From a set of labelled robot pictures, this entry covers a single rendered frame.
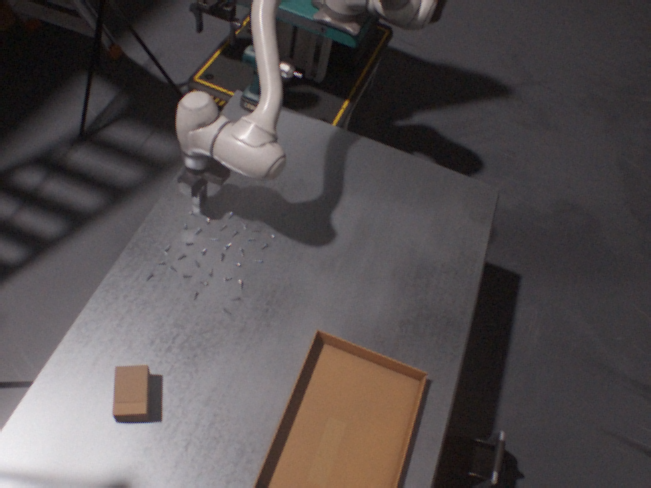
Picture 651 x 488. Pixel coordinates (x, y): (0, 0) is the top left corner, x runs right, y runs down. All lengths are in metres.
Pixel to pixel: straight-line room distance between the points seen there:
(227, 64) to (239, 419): 1.71
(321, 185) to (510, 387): 1.15
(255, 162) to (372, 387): 0.63
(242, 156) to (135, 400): 0.61
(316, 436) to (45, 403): 0.64
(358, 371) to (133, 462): 0.58
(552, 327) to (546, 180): 0.86
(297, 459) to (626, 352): 1.75
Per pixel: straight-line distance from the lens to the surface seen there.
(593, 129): 3.58
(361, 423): 1.41
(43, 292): 2.34
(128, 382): 1.35
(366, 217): 1.70
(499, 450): 1.83
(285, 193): 1.70
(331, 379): 1.42
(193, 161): 1.46
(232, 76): 2.57
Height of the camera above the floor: 1.97
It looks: 56 degrees down
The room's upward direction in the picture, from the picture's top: 15 degrees clockwise
